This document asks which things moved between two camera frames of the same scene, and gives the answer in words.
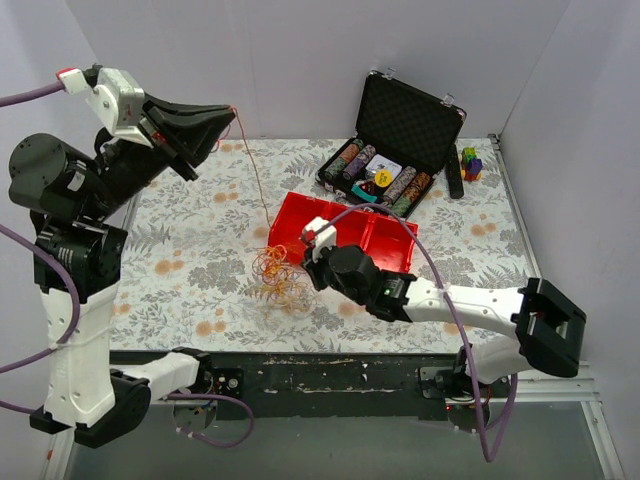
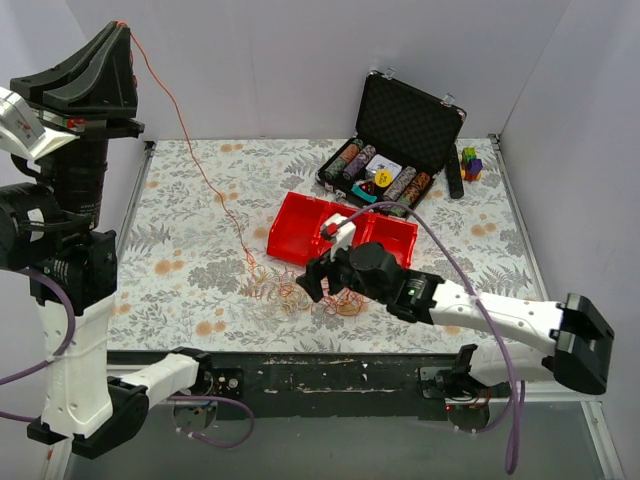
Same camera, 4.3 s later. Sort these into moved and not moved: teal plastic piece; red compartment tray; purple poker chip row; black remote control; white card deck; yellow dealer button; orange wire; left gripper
Moved: left gripper; orange wire
Not moved: red compartment tray; purple poker chip row; teal plastic piece; black remote control; yellow dealer button; white card deck
